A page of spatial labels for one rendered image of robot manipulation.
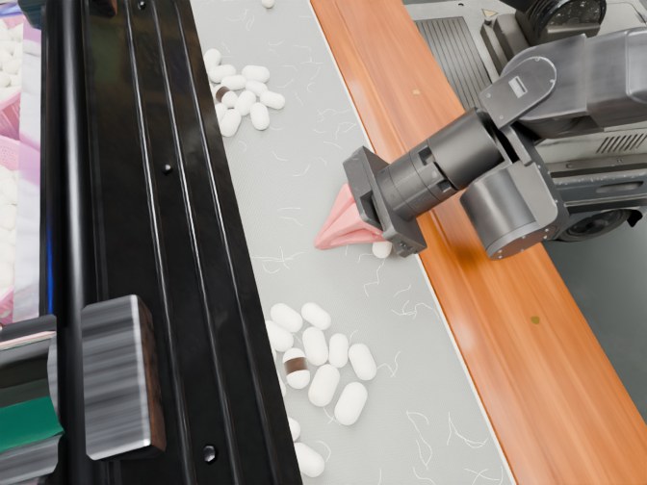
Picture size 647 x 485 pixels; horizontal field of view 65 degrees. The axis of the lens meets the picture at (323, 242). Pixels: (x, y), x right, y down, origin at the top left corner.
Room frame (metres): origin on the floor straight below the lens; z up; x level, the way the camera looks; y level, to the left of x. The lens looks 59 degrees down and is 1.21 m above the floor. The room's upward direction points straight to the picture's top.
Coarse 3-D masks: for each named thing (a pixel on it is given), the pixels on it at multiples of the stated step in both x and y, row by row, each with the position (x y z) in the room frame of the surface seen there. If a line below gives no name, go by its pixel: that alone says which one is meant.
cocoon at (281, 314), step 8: (280, 304) 0.20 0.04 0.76; (272, 312) 0.19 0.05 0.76; (280, 312) 0.19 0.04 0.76; (288, 312) 0.19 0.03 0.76; (296, 312) 0.19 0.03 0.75; (280, 320) 0.18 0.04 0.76; (288, 320) 0.18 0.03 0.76; (296, 320) 0.18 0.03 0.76; (288, 328) 0.18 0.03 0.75; (296, 328) 0.18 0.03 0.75
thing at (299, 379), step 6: (294, 348) 0.16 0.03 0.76; (288, 354) 0.15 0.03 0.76; (294, 354) 0.15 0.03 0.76; (300, 354) 0.15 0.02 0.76; (294, 372) 0.13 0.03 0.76; (300, 372) 0.13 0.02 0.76; (306, 372) 0.13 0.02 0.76; (288, 378) 0.13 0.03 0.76; (294, 378) 0.13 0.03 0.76; (300, 378) 0.13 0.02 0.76; (306, 378) 0.13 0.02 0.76; (294, 384) 0.12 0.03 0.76; (300, 384) 0.12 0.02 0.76; (306, 384) 0.12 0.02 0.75
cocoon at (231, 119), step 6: (228, 114) 0.45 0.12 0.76; (234, 114) 0.45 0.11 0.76; (222, 120) 0.44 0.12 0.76; (228, 120) 0.44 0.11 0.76; (234, 120) 0.44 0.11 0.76; (240, 120) 0.45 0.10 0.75; (222, 126) 0.43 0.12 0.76; (228, 126) 0.43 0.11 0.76; (234, 126) 0.44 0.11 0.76; (222, 132) 0.43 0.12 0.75; (228, 132) 0.43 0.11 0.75; (234, 132) 0.43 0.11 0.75
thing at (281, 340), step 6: (270, 324) 0.18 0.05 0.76; (276, 324) 0.18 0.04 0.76; (270, 330) 0.17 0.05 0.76; (276, 330) 0.17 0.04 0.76; (282, 330) 0.17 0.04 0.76; (270, 336) 0.17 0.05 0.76; (276, 336) 0.17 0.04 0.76; (282, 336) 0.17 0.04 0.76; (288, 336) 0.17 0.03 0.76; (276, 342) 0.16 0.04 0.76; (282, 342) 0.16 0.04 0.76; (288, 342) 0.16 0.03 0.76; (276, 348) 0.16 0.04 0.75; (282, 348) 0.16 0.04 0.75; (288, 348) 0.16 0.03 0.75
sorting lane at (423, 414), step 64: (192, 0) 0.71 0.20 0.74; (256, 0) 0.71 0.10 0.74; (256, 64) 0.56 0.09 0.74; (320, 64) 0.56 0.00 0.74; (320, 128) 0.45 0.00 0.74; (256, 192) 0.35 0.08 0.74; (320, 192) 0.35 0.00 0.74; (256, 256) 0.26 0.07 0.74; (320, 256) 0.26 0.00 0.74; (384, 320) 0.19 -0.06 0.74; (384, 384) 0.13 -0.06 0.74; (448, 384) 0.13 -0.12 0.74; (320, 448) 0.07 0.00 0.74; (384, 448) 0.07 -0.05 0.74; (448, 448) 0.07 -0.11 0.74
